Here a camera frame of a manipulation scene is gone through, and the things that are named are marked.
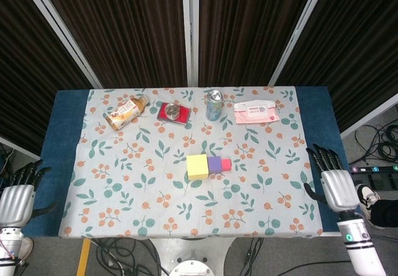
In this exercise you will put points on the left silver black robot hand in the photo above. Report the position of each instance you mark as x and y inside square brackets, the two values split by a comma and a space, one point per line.
[15, 204]

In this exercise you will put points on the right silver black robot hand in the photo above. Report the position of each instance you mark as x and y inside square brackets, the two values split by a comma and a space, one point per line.
[340, 190]

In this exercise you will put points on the small red foam cube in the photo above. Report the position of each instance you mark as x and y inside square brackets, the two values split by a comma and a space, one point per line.
[227, 165]

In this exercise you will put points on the purple cube block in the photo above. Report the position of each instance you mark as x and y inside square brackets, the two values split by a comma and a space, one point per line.
[214, 164]

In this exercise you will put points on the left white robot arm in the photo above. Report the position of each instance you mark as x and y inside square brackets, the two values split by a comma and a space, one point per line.
[9, 245]

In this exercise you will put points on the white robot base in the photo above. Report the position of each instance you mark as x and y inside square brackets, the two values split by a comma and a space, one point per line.
[189, 251]

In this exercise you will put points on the white black sneaker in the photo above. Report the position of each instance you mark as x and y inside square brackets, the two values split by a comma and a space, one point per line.
[367, 196]

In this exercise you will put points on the black power strip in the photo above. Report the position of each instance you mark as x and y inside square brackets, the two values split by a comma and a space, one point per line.
[373, 169]

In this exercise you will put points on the black floor pedal box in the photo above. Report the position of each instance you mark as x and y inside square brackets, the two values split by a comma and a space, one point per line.
[384, 181]

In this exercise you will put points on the black trouser leg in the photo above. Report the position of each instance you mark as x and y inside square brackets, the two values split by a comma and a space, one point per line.
[385, 214]

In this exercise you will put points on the blue table cover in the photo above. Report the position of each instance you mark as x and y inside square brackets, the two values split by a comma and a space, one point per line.
[62, 133]

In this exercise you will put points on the yellow floor tape strip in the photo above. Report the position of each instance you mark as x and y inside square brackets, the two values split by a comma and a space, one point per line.
[84, 257]

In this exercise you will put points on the pink wet wipes pack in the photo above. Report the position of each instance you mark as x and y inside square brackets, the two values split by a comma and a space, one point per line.
[256, 112]

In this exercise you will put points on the floral leaf print tablecloth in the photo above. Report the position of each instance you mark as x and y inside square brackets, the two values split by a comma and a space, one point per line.
[140, 195]

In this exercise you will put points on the dark brown curtain panel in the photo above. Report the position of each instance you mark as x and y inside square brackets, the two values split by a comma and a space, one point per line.
[124, 33]
[357, 55]
[248, 33]
[31, 71]

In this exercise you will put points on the tea bottle with label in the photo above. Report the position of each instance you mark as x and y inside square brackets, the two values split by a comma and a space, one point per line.
[124, 112]

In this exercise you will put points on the large yellow foam cube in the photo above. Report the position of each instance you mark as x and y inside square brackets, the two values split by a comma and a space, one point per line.
[197, 165]

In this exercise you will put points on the light blue drink can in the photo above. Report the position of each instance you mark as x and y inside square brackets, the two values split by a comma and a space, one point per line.
[214, 108]

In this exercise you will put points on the red flat tin box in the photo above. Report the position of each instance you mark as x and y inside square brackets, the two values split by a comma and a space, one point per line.
[185, 114]

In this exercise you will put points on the clear jar of metal clips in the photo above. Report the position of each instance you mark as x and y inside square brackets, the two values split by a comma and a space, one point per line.
[172, 110]

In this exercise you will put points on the white partition bottom rail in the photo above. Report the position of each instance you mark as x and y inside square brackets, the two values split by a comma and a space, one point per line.
[15, 145]
[370, 117]

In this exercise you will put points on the white partition frame post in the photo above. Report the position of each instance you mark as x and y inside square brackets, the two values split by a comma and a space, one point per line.
[62, 32]
[298, 32]
[190, 39]

